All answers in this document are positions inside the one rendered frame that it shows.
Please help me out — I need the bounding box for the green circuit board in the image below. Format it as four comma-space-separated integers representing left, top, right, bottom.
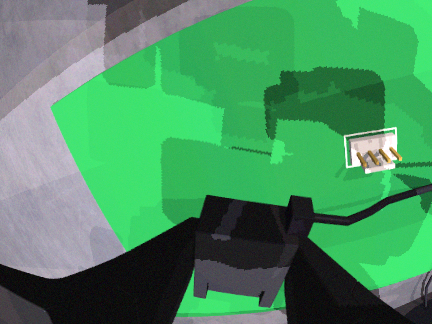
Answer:
51, 0, 432, 290

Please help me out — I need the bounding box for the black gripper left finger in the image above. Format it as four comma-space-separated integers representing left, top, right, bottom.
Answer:
0, 217, 200, 324

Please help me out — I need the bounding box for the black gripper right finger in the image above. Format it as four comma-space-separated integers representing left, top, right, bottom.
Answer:
284, 237, 416, 324

